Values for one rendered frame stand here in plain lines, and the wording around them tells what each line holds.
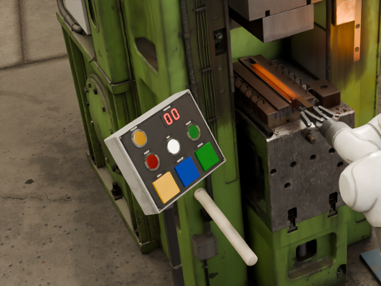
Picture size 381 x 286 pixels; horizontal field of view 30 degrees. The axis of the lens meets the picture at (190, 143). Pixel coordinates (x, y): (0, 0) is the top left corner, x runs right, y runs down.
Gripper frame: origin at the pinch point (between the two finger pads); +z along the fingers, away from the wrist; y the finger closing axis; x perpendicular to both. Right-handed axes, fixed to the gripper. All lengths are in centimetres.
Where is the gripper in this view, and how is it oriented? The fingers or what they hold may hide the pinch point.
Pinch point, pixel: (304, 106)
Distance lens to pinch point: 262.6
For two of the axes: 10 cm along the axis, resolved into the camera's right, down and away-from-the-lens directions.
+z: -4.0, -4.7, 7.9
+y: 9.1, -3.0, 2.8
